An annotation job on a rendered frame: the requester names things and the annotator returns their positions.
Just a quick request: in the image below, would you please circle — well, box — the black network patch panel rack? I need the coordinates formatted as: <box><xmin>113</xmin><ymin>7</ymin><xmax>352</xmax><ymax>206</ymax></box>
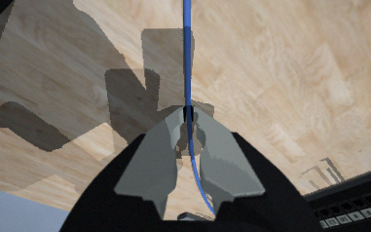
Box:
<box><xmin>304</xmin><ymin>174</ymin><xmax>371</xmax><ymax>232</ymax></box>

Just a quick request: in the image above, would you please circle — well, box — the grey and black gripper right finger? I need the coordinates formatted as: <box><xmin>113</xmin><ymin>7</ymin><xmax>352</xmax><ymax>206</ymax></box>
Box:
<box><xmin>191</xmin><ymin>105</ymin><xmax>325</xmax><ymax>232</ymax></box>

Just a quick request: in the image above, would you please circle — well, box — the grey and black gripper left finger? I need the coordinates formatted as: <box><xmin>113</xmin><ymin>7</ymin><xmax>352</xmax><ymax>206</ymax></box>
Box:
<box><xmin>58</xmin><ymin>105</ymin><xmax>186</xmax><ymax>232</ymax></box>

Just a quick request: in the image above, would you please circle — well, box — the dark blue network cable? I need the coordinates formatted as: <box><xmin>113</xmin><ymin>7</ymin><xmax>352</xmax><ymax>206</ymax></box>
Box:
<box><xmin>183</xmin><ymin>0</ymin><xmax>214</xmax><ymax>214</ymax></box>

